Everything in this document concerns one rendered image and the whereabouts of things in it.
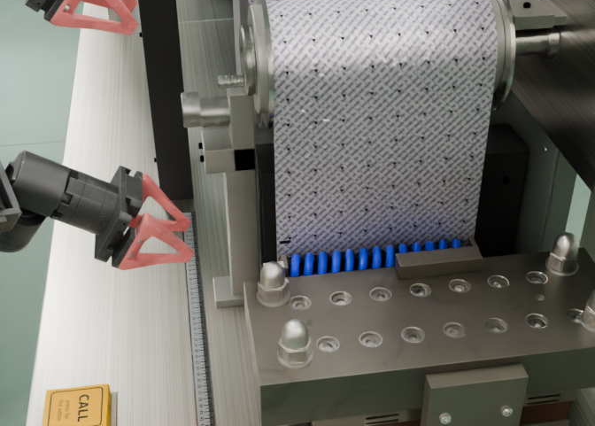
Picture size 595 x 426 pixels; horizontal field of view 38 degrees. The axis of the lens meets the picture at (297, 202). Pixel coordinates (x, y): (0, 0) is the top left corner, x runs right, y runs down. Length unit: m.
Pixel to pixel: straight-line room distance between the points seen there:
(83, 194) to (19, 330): 1.65
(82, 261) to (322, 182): 0.43
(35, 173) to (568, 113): 0.57
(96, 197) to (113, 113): 0.69
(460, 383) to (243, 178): 0.35
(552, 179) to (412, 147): 0.19
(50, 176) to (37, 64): 3.15
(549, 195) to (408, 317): 0.25
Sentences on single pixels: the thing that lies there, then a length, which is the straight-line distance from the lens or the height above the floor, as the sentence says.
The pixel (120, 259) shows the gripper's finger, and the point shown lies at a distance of 0.93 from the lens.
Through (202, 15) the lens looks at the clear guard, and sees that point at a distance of 1.97.
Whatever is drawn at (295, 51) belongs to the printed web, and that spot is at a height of 1.28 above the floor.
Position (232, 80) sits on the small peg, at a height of 1.24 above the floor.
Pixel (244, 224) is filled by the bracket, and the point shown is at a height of 1.02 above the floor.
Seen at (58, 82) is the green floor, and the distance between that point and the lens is 3.87.
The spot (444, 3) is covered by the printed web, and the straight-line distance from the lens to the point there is 0.94.
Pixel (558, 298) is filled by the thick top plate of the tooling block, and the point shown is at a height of 1.03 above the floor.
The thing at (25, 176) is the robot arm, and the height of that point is 1.18.
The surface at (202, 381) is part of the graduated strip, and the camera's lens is 1.05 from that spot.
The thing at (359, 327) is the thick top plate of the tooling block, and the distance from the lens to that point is 0.92.
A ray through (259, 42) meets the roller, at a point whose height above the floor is 1.29.
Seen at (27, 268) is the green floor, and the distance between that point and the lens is 2.78.
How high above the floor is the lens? 1.65
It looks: 34 degrees down
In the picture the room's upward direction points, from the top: 1 degrees counter-clockwise
